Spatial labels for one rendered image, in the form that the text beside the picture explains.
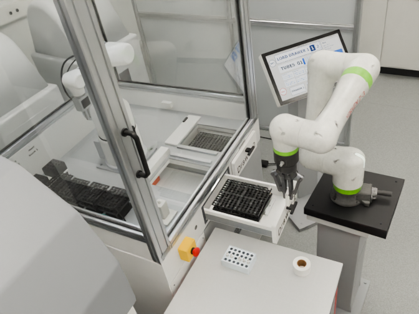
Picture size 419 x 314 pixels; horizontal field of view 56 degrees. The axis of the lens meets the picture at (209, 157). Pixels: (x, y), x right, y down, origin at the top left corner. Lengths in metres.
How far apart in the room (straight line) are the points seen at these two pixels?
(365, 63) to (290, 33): 1.61
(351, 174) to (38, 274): 1.33
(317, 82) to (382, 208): 0.62
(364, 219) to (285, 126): 0.65
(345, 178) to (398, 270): 1.06
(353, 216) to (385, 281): 0.88
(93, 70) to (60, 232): 0.45
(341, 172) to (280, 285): 0.54
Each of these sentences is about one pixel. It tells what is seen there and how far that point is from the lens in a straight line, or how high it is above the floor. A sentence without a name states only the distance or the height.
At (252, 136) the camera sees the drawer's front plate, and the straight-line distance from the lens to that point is 2.09.
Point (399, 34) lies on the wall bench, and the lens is 4.36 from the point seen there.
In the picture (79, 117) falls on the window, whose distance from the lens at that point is 1.23.
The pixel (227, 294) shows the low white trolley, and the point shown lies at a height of 0.76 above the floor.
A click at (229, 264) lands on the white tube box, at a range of 1.69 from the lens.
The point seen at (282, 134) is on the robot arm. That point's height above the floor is 1.35.
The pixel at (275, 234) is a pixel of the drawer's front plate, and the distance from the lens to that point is 1.64.
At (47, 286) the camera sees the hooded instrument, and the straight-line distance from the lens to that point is 0.78.
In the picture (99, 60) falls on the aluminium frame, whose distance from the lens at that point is 1.08.
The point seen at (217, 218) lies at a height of 0.87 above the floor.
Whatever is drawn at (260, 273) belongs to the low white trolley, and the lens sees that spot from 1.68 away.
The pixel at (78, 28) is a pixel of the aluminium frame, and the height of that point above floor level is 1.86.
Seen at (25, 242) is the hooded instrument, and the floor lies 1.66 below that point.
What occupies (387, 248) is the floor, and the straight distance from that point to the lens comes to 2.79.
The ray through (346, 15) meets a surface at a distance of 2.99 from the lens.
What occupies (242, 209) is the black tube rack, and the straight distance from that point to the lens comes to 1.72.
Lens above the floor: 2.15
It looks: 38 degrees down
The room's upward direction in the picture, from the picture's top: 11 degrees counter-clockwise
